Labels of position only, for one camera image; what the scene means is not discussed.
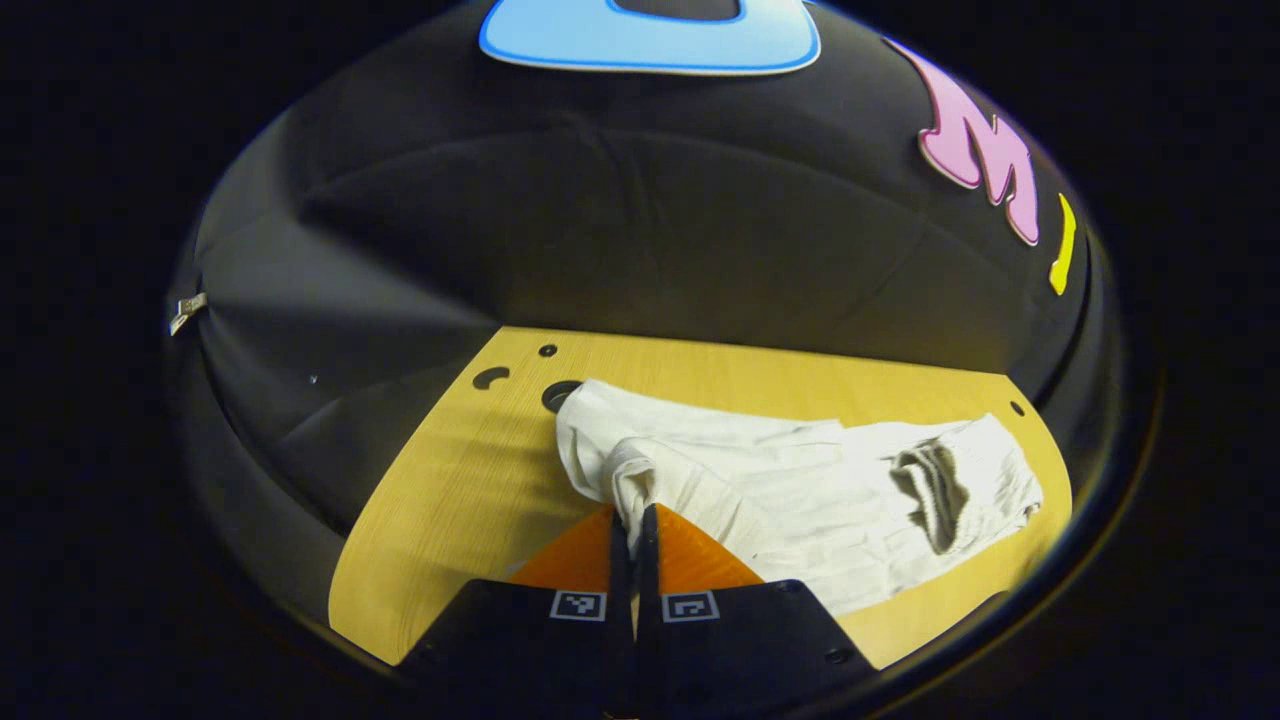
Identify white cloth clip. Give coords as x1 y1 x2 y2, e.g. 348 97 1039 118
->
168 292 209 337

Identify white jeans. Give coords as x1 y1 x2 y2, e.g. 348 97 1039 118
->
555 378 1045 617

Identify black backdrop cloth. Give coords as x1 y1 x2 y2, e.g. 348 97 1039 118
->
165 0 1121 641

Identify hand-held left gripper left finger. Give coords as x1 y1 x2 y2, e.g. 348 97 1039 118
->
400 505 637 703

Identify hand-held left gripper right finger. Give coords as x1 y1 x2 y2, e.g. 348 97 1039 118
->
635 503 877 703

